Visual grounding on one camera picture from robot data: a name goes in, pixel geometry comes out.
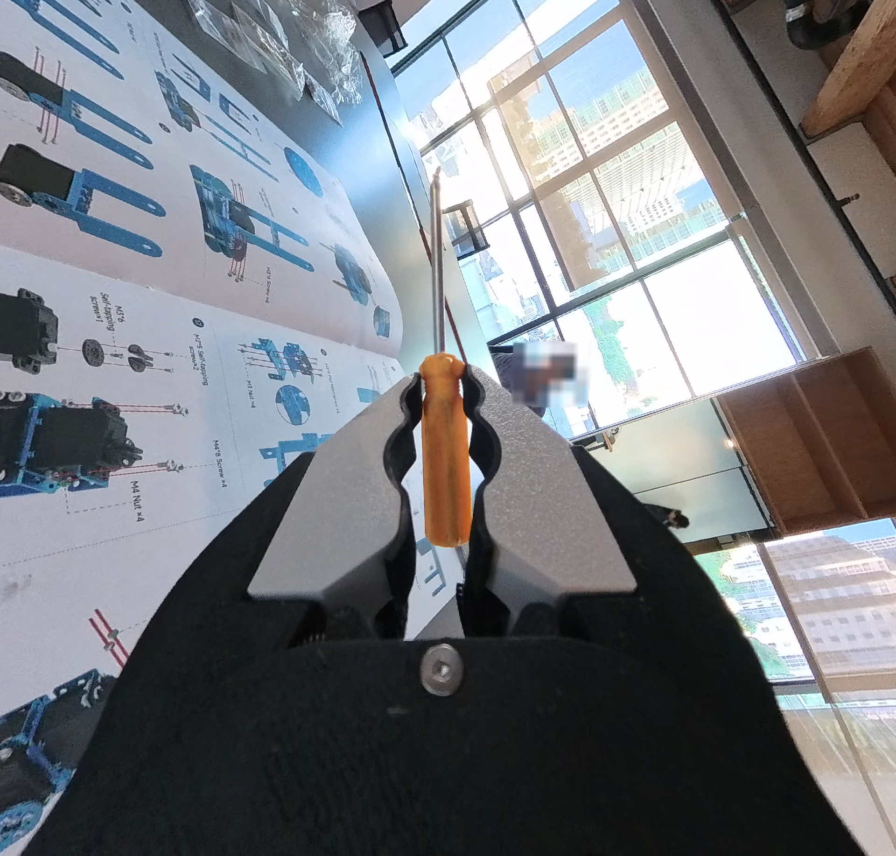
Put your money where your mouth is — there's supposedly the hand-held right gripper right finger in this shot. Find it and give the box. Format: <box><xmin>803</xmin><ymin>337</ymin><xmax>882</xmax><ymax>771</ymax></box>
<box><xmin>462</xmin><ymin>365</ymin><xmax>639</xmax><ymax>638</ymax></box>

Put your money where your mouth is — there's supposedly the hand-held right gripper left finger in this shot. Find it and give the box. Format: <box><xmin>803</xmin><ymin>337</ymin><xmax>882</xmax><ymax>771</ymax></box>
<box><xmin>248</xmin><ymin>372</ymin><xmax>422</xmax><ymax>640</ymax></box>

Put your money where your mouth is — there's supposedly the orange handled screwdriver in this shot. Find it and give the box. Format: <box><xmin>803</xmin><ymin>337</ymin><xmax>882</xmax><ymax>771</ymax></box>
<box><xmin>419</xmin><ymin>166</ymin><xmax>475</xmax><ymax>547</ymax></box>

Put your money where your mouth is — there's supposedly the dark grey desk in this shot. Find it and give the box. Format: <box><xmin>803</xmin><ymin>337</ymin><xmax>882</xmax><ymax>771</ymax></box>
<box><xmin>98</xmin><ymin>0</ymin><xmax>501</xmax><ymax>381</ymax></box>

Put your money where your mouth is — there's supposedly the window with roller blinds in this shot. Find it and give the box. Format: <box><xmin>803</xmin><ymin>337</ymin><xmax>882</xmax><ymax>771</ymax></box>
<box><xmin>693</xmin><ymin>516</ymin><xmax>896</xmax><ymax>685</ymax></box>

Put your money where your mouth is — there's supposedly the printed assembly instruction sheet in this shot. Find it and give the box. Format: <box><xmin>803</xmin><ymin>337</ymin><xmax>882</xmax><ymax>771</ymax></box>
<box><xmin>0</xmin><ymin>0</ymin><xmax>466</xmax><ymax>731</ymax></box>

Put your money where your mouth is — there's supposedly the large black framed window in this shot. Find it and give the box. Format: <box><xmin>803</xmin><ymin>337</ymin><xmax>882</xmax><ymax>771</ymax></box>
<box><xmin>392</xmin><ymin>0</ymin><xmax>806</xmax><ymax>444</ymax></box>

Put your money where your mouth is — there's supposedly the beige roller blind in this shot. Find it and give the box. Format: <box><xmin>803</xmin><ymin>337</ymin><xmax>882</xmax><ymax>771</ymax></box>
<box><xmin>764</xmin><ymin>518</ymin><xmax>896</xmax><ymax>682</ymax></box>

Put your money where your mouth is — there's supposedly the small plastic bag of screws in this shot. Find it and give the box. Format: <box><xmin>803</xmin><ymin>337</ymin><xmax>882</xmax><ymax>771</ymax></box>
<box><xmin>305</xmin><ymin>70</ymin><xmax>346</xmax><ymax>127</ymax></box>
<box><xmin>174</xmin><ymin>0</ymin><xmax>270</xmax><ymax>74</ymax></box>
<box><xmin>225</xmin><ymin>0</ymin><xmax>310</xmax><ymax>95</ymax></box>

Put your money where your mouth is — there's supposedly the crumpled clear plastic wrap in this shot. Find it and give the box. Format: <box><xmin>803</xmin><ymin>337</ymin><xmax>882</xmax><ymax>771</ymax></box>
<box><xmin>279</xmin><ymin>0</ymin><xmax>366</xmax><ymax>105</ymax></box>

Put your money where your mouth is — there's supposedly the wooden ceiling beam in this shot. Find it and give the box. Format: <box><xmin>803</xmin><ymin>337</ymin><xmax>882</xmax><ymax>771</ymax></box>
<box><xmin>800</xmin><ymin>0</ymin><xmax>896</xmax><ymax>140</ymax></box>

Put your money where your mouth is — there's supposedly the wooden wall cabinet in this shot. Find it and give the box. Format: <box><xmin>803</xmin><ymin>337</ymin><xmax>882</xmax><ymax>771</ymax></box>
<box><xmin>720</xmin><ymin>347</ymin><xmax>896</xmax><ymax>536</ymax></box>

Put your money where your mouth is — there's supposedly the black duct pipe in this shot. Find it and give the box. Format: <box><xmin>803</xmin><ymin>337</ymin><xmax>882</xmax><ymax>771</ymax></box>
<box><xmin>728</xmin><ymin>0</ymin><xmax>884</xmax><ymax>52</ymax></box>

